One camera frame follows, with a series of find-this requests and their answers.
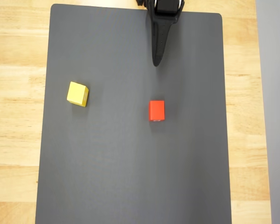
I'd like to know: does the red wooden letter cube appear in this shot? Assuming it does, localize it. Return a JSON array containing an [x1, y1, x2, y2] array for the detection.
[[148, 100, 166, 122]]

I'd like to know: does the dark grey rubber mat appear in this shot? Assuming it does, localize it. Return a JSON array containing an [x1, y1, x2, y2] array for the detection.
[[35, 3, 232, 224]]

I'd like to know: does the yellow wooden letter cube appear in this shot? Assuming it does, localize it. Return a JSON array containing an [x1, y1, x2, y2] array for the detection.
[[66, 81, 90, 108]]

